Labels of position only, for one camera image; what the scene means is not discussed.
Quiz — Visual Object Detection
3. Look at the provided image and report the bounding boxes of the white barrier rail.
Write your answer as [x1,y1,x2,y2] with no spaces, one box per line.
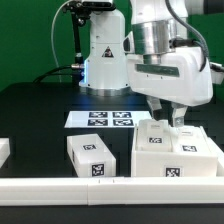
[0,138,10,168]
[0,177,224,206]

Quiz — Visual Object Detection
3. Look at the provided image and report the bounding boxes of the black camera stand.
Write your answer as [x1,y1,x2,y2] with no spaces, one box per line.
[61,0,116,71]

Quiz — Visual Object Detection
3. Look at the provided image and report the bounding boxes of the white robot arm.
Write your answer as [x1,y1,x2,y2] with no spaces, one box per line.
[81,0,222,126]

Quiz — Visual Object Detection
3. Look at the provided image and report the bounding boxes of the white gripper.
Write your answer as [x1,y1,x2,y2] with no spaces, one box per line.
[127,47,213,127]

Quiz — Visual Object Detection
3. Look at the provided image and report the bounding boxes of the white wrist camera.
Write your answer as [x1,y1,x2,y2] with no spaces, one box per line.
[210,62,224,85]

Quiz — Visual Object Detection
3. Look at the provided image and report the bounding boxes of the white tag calibration sheet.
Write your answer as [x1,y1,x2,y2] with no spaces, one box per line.
[65,111,151,128]

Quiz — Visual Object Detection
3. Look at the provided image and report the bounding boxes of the white cabinet body box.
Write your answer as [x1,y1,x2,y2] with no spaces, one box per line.
[131,127,224,177]

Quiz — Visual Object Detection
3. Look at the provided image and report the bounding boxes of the white front barrier rail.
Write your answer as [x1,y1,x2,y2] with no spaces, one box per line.
[0,177,224,206]

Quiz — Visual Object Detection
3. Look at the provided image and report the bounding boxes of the white door panel with handle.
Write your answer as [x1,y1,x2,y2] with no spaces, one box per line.
[137,119,172,152]

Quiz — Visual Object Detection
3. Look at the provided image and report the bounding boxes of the black cable on table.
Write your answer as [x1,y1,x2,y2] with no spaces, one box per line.
[32,64,85,84]

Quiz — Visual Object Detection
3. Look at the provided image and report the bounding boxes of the white cabinet block with tags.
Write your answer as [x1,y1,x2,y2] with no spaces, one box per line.
[67,134,116,178]

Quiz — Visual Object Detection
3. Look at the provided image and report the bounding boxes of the grey cable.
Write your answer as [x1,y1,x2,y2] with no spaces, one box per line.
[50,0,76,69]

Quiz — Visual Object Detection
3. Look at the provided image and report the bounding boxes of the white left barrier rail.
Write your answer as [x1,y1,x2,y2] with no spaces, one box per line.
[0,138,10,168]

